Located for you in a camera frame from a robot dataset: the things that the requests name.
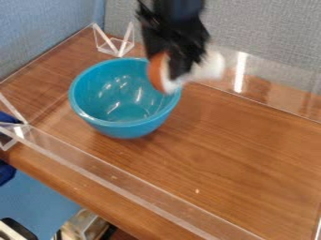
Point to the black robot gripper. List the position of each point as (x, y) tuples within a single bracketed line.
[(171, 28)]

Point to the brown and white toy mushroom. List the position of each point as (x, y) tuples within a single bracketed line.
[(209, 70)]

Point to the blue plastic bowl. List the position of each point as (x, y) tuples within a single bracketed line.
[(112, 97)]

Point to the clear acrylic back barrier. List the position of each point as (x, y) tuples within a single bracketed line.
[(286, 88)]

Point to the clear acrylic barrier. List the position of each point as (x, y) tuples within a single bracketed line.
[(286, 88), (140, 208)]

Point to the clear acrylic front barrier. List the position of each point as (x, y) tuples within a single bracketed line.
[(140, 208)]

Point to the blue cloth object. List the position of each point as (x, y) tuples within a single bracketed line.
[(7, 170)]

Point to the clear plastic container below table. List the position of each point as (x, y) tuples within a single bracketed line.
[(84, 226)]

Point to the black and white object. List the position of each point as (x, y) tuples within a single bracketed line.
[(13, 231)]

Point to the clear acrylic corner bracket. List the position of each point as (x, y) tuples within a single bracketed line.
[(111, 45)]

